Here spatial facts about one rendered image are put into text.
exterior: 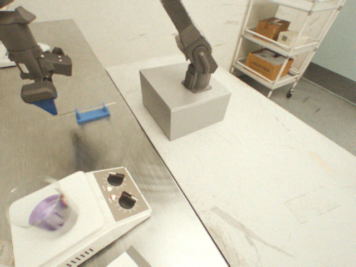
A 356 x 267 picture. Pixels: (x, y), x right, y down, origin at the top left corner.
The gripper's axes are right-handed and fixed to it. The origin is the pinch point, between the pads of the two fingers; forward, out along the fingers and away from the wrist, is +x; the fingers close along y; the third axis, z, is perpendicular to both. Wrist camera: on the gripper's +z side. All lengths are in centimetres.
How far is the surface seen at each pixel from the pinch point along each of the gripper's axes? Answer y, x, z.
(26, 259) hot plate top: -38.0, 1.6, -4.6
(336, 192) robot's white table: -51, 10, 55
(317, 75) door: 62, 85, 289
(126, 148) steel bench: -17.3, 10.3, 14.0
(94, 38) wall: 112, 25, 25
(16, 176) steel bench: -14.6, 10.6, -11.7
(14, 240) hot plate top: -34.5, 1.7, -6.2
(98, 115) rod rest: -1.6, 9.4, 9.7
